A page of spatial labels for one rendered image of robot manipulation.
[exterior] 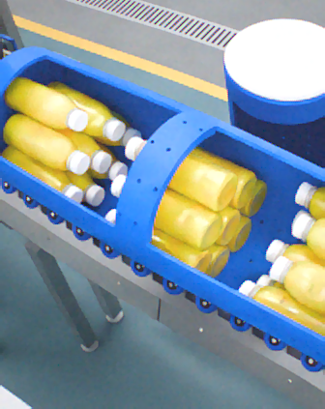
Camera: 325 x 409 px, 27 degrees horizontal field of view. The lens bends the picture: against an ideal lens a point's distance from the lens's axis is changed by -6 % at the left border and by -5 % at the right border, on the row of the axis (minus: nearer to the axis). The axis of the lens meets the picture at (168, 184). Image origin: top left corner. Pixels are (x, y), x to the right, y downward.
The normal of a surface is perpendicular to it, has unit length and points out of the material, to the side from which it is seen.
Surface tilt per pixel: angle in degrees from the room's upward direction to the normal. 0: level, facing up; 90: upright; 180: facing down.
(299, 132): 90
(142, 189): 38
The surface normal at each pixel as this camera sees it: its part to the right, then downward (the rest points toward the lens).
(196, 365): -0.13, -0.62
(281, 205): -0.58, 0.24
